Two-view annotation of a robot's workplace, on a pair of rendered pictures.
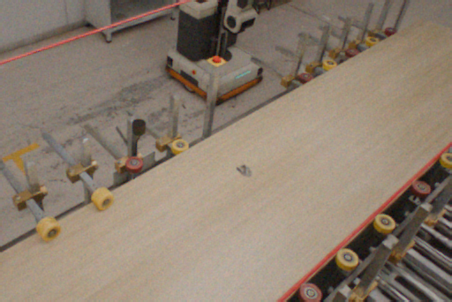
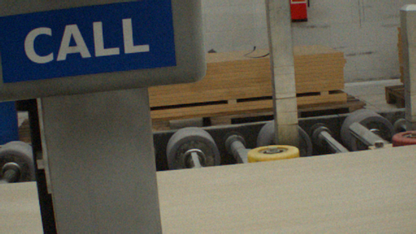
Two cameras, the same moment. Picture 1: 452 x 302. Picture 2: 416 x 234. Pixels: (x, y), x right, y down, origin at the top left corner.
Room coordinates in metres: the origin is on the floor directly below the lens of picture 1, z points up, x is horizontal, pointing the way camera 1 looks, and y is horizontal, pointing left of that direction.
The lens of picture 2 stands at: (2.12, -0.02, 1.18)
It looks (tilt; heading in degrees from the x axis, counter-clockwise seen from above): 10 degrees down; 218
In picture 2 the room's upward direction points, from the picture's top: 5 degrees counter-clockwise
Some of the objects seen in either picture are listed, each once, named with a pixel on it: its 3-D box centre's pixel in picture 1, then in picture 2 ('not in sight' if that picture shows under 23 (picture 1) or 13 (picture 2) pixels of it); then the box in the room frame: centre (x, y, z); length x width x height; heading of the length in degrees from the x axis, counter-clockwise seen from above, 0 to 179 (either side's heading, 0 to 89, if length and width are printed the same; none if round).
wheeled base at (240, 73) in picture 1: (214, 66); not in sight; (3.53, -0.39, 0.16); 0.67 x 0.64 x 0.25; 42
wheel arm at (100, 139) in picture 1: (109, 148); not in sight; (1.65, 0.28, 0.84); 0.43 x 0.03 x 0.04; 42
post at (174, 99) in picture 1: (172, 132); not in sight; (1.75, -0.03, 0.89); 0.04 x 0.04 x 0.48; 42
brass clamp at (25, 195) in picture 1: (30, 196); not in sight; (1.23, 0.54, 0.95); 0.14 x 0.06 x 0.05; 132
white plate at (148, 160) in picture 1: (134, 168); not in sight; (1.62, 0.15, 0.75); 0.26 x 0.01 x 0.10; 132
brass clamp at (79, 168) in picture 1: (82, 169); not in sight; (1.40, 0.36, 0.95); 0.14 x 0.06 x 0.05; 132
